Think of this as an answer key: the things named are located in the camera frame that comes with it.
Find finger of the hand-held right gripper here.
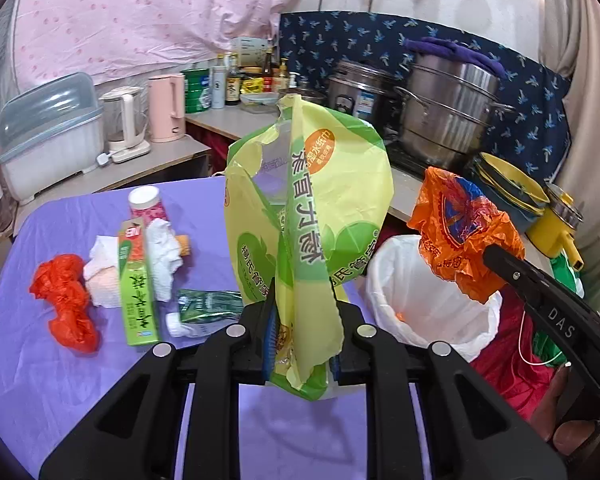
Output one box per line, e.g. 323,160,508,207
482,244,600,396

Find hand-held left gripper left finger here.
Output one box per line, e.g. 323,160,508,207
39,294,281,480

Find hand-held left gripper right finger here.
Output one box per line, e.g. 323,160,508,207
330,296,566,480

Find orange plastic bag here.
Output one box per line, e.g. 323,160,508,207
406,166,527,305

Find green toothpaste tube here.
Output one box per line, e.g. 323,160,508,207
164,289,243,338

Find bin with white liner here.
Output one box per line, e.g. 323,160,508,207
365,234,503,363

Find green toothpaste box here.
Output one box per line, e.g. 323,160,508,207
117,217,162,347

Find white tissue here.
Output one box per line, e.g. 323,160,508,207
146,220,184,303
83,234,124,308

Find yellow green plastic bag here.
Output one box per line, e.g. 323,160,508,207
223,94,395,403

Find red plastic bag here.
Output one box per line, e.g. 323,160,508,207
29,254,102,353

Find person's right hand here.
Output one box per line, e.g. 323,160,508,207
529,366,575,442

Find yellow pot with lid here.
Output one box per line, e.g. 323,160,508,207
525,182,586,268

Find stack of yellow basins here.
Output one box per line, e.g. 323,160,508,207
467,152,551,218

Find red cloth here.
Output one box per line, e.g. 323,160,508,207
472,300,566,421

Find black induction cooker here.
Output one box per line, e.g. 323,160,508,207
385,142,481,177

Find large steel steamer pot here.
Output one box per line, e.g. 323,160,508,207
395,50,518,171

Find beige curtain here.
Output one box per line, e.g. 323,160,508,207
537,0,600,301

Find pink floral paper cup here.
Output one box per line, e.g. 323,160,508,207
128,185,171,226

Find purple tablecloth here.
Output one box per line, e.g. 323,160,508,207
0,176,431,480

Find purple cloth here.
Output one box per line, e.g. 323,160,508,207
404,36,508,80

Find steel rice cooker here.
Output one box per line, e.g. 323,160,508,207
326,59,403,133

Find clear food container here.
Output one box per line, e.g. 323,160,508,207
239,91,281,113

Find steel bowl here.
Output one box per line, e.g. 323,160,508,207
280,87,328,106

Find pink electric kettle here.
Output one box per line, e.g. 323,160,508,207
147,73,187,143

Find dark soy sauce bottle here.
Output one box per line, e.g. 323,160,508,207
225,55,242,107

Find green tin can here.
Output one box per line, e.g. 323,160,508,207
181,68,213,113

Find glass kettle white base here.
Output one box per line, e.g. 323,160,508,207
96,86,152,167

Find navy printed cloth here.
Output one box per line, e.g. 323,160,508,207
278,11,573,186

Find clear plastic dish box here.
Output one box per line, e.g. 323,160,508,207
0,72,106,206

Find white carton box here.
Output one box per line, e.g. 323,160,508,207
230,37,271,68

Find pink dotted blanket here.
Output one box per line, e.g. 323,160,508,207
12,0,326,106

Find thin white cord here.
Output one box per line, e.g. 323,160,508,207
517,305,571,368

